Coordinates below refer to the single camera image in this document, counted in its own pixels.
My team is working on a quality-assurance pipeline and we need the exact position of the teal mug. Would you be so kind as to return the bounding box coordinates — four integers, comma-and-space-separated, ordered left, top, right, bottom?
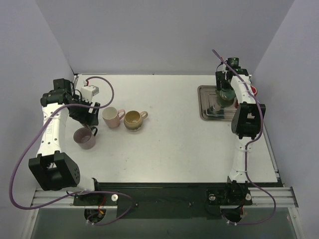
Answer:
216, 89, 236, 101

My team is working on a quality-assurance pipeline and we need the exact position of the lilac mug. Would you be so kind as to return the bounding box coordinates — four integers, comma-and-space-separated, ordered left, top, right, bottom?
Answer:
73, 126, 98, 150

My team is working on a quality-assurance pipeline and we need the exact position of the pink mug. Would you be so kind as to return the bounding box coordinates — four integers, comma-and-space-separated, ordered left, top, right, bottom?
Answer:
102, 107, 126, 128

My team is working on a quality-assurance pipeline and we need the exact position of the beige round mug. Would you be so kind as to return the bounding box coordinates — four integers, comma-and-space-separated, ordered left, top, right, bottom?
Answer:
124, 111, 149, 131

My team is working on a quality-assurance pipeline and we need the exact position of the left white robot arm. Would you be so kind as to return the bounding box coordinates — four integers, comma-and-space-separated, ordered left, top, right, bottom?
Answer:
28, 79, 103, 205

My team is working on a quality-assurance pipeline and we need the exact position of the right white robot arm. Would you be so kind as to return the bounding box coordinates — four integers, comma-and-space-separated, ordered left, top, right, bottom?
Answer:
215, 57, 266, 184

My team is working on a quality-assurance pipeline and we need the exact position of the red mug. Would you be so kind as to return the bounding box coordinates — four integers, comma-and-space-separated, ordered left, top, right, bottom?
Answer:
251, 86, 258, 96

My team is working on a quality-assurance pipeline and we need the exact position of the metal tray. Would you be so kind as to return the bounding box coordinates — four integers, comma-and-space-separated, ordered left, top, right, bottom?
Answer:
197, 85, 237, 121

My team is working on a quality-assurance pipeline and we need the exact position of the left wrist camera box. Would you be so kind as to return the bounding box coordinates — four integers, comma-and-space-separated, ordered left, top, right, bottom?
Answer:
80, 85, 99, 102

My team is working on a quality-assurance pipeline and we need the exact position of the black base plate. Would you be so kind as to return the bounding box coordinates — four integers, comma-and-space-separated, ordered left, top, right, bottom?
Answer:
73, 183, 252, 219

